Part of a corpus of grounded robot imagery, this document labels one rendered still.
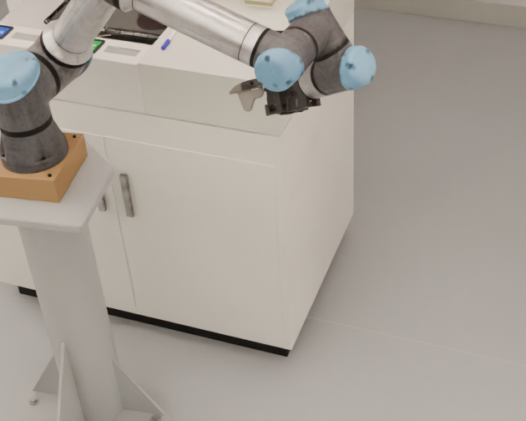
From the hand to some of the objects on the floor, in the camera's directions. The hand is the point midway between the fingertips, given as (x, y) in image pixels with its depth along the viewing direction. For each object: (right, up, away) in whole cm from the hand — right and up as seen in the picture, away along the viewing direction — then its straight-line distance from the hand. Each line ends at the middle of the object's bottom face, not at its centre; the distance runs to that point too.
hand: (250, 87), depth 209 cm
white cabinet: (-23, -44, +112) cm, 122 cm away
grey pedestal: (-46, -87, +62) cm, 116 cm away
